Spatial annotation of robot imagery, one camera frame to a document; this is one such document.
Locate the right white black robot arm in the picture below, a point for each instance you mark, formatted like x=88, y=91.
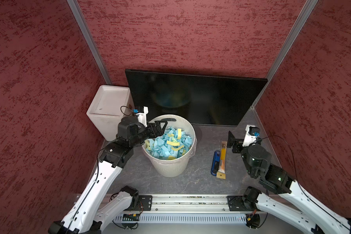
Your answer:
x=307, y=213

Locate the black flat monitor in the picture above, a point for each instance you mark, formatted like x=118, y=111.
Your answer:
x=208, y=100

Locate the white styrofoam box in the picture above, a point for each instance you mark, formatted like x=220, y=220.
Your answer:
x=109, y=106

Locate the white plastic waste basket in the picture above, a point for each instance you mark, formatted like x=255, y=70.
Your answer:
x=173, y=168

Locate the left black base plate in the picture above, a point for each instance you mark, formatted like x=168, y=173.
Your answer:
x=140, y=202

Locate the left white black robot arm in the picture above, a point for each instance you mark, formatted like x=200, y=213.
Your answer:
x=86, y=217

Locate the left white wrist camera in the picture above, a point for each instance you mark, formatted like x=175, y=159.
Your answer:
x=141, y=114

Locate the aluminium mounting rail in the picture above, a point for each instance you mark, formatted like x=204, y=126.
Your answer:
x=183, y=203

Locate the blue utility knife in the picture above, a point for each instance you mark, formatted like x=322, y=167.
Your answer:
x=215, y=164

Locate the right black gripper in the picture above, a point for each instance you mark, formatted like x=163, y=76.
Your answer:
x=237, y=142

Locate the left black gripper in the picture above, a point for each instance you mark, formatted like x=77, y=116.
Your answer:
x=158, y=131

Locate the yellow sticky note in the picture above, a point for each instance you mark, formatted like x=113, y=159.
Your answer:
x=178, y=148
x=173, y=143
x=148, y=145
x=179, y=133

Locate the orange handled scraper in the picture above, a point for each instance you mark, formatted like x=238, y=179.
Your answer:
x=221, y=171

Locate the white perforated cable duct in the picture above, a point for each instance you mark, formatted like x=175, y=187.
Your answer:
x=183, y=219

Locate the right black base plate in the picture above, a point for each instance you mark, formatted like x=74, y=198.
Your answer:
x=242, y=204

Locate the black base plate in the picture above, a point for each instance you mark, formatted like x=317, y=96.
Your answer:
x=242, y=204
x=140, y=202

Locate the blue paper scraps pile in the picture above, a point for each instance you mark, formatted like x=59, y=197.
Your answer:
x=162, y=151

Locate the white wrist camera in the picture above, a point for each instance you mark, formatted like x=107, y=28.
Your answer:
x=141, y=114
x=252, y=133

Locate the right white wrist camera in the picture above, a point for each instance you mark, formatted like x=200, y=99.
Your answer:
x=252, y=133

